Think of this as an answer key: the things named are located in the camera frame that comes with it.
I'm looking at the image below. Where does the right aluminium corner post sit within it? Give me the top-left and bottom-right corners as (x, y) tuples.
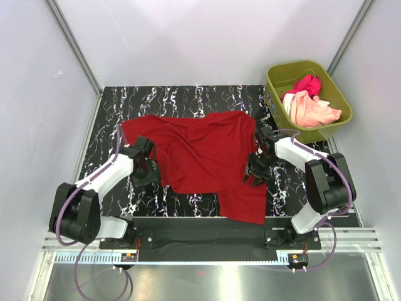
(327, 0), (376, 76)

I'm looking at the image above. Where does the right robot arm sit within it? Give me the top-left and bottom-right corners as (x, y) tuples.
(243, 127), (357, 249)

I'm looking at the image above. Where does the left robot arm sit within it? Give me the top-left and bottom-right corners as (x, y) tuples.
(49, 136), (160, 248)

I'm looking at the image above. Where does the olive green plastic bin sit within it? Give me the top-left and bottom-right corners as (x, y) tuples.
(264, 60), (353, 144)

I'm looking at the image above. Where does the purple cable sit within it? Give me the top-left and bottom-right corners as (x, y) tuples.
(53, 125), (131, 247)
(272, 128), (353, 217)

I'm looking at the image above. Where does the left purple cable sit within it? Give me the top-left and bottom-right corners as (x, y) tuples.
(53, 125), (131, 247)

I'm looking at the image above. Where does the aluminium corner post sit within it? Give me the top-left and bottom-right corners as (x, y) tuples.
(43, 0), (104, 98)
(327, 0), (376, 76)

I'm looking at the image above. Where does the black marble pattern mat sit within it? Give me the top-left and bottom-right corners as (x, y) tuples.
(75, 85), (350, 218)

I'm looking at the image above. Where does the red t-shirt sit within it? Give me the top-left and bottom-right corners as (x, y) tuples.
(122, 111), (267, 224)

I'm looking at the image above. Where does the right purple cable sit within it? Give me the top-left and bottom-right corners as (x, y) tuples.
(272, 128), (353, 217)

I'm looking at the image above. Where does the pink peach t-shirt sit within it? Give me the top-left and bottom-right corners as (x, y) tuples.
(282, 90), (342, 129)

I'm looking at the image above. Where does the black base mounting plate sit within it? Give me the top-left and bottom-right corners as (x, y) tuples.
(100, 217), (321, 251)

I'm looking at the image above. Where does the aluminium frame rail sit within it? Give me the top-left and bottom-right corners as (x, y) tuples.
(42, 227), (383, 253)

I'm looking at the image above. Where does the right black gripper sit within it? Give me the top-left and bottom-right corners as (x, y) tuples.
(241, 152), (278, 188)

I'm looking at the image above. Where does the white slotted cable duct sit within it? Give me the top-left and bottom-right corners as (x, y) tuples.
(55, 250), (305, 267)

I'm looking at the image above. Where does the left aluminium corner post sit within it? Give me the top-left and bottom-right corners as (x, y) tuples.
(43, 0), (104, 98)

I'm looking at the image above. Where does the magenta t-shirt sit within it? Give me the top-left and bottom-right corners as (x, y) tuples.
(281, 75), (321, 100)

